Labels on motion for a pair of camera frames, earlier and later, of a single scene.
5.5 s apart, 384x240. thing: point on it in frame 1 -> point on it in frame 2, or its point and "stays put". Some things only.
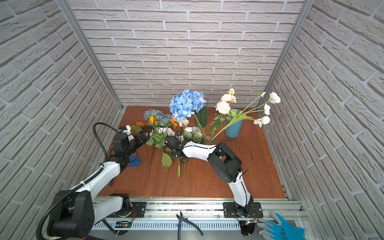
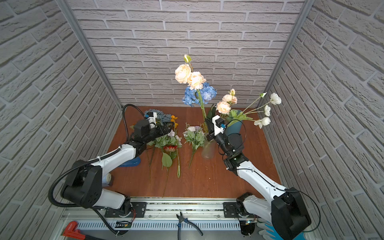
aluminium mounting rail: x=194 y=214 stays put
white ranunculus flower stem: x=236 y=116 stays put
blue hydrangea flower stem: x=187 y=102 -> x=199 y=96
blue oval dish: x=134 y=161 stays put
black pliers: x=181 y=218 stays put
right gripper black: x=176 y=154 -> x=212 y=130
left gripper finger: x=140 y=139 -> x=166 y=126
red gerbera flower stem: x=167 y=161 stays put
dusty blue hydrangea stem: x=155 y=115 stays put
